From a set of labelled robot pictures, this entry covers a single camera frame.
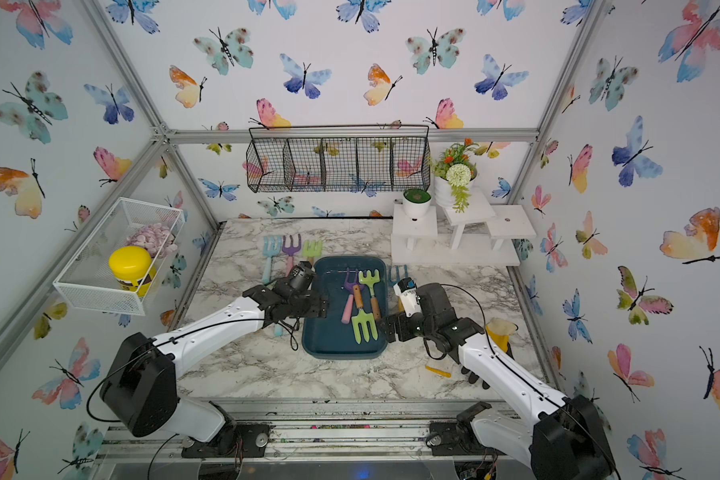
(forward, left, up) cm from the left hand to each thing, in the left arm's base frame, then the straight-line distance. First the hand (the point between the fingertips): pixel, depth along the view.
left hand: (322, 301), depth 87 cm
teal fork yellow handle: (-2, -22, +1) cm, 22 cm away
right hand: (-7, -20, +2) cm, 21 cm away
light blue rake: (-17, +5, +18) cm, 25 cm away
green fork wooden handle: (0, -12, -9) cm, 15 cm away
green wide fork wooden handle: (+30, +8, -11) cm, 32 cm away
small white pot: (+28, -29, +12) cm, 42 cm away
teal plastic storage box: (-7, -1, -9) cm, 11 cm away
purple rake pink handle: (+29, +16, -12) cm, 35 cm away
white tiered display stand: (+34, -58, -10) cm, 68 cm away
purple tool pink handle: (+11, -7, -10) cm, 16 cm away
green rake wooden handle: (+14, -15, -11) cm, 23 cm away
